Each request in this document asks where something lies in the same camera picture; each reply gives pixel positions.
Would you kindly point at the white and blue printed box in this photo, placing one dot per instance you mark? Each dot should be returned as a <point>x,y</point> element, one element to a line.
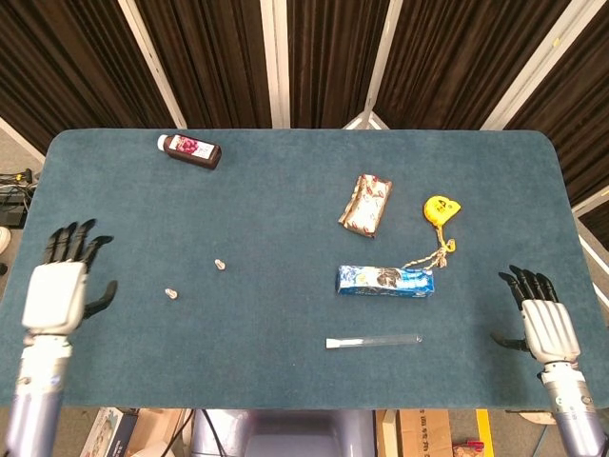
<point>107,435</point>

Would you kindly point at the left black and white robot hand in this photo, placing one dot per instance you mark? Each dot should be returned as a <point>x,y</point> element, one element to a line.
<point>54,295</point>

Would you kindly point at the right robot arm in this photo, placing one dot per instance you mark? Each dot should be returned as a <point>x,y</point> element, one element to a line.
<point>571,409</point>

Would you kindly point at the yellow strip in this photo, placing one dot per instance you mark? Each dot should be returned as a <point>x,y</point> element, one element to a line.
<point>482,428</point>

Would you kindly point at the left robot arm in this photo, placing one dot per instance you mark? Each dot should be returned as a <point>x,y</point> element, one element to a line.
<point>35,400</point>

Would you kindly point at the red snack package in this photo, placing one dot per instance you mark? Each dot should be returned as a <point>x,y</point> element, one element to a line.
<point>468,450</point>

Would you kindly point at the brown cardboard box with print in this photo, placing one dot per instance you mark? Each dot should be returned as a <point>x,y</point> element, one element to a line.
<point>418,433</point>

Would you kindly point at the white frame post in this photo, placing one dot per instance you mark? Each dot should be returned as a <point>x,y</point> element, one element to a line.
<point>19,140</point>
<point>276,62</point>
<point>152,62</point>
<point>590,202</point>
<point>380,62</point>
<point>537,62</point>

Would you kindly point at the dark red juice bottle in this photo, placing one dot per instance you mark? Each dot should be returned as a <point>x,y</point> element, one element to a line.
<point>192,151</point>

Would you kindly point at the silver bolt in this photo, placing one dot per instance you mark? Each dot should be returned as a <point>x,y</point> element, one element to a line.
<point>171,294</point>
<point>219,264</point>

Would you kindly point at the blue cookie box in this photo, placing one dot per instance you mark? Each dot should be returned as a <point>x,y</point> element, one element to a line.
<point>385,282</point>

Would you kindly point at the yellow tape measure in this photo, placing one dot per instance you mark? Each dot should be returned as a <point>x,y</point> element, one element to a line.
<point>440,209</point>

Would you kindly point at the dark brown pleated curtain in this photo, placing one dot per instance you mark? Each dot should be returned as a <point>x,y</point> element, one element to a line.
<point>328,57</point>

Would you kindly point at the plain brown cardboard piece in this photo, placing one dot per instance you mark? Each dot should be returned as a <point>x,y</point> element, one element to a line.
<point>154,428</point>

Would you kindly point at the clear test tube white stopper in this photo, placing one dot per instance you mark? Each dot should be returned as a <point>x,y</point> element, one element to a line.
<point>342,343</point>

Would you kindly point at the blue felt table cover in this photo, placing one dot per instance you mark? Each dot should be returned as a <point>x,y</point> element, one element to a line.
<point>285,214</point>

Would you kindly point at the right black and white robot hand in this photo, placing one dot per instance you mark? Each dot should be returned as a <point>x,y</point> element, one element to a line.
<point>552,328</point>

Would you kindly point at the beige snack packet red print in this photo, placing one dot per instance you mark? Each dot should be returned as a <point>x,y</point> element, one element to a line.
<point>366,204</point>

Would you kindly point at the grey robot torso base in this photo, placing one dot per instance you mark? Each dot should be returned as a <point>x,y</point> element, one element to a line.
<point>285,435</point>

